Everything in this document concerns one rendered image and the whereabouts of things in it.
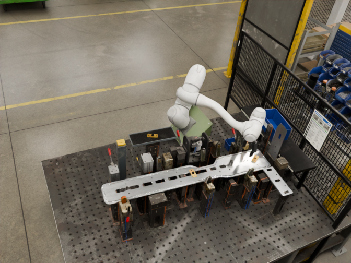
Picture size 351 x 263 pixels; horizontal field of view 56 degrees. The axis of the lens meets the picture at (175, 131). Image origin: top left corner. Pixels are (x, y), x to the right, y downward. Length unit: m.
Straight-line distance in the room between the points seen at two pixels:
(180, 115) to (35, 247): 1.84
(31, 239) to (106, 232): 1.11
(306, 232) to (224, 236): 0.67
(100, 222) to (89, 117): 2.30
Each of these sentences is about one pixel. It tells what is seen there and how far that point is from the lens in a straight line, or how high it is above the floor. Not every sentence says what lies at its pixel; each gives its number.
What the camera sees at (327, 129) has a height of 1.38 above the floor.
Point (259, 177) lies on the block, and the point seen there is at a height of 0.98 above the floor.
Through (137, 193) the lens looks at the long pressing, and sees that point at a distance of 2.48.
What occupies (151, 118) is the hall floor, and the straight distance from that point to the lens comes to 4.70.
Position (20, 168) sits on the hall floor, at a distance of 4.21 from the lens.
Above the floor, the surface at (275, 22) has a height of 1.26.
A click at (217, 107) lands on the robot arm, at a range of 2.52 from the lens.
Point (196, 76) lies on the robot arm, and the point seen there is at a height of 1.60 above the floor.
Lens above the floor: 2.95
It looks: 41 degrees down
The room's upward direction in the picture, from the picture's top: 6 degrees clockwise
